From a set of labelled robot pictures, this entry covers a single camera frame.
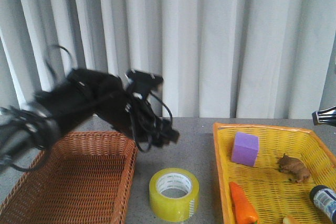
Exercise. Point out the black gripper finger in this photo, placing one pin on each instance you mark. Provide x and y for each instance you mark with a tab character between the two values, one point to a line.
164	134

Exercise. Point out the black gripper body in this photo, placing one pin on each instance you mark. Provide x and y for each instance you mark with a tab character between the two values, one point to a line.
128	115
326	116

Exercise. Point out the yellow tape roll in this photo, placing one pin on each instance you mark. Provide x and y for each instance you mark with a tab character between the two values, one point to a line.
169	208

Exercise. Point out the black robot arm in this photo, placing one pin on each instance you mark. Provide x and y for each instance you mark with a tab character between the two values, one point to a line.
52	115

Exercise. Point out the brown toy animal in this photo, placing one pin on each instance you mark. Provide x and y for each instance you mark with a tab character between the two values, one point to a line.
294	166

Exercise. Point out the yellow woven basket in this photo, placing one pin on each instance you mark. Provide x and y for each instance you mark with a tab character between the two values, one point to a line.
270	191

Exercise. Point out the brown wicker basket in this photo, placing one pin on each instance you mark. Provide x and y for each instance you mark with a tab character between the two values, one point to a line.
87	179

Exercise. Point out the blue capped bottle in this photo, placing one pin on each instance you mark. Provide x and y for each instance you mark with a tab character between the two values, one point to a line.
323	198

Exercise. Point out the purple foam cube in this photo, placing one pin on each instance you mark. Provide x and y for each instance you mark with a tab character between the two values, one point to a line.
245	149

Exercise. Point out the toy bread loaf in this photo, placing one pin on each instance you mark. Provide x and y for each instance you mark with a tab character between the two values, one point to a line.
289	219

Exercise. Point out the white pleated curtain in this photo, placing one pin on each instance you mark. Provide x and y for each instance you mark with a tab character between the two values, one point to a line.
263	59

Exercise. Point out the orange toy carrot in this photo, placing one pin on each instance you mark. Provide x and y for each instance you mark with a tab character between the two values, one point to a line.
244	210

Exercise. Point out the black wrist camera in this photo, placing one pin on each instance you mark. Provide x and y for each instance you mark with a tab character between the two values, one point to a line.
142	83

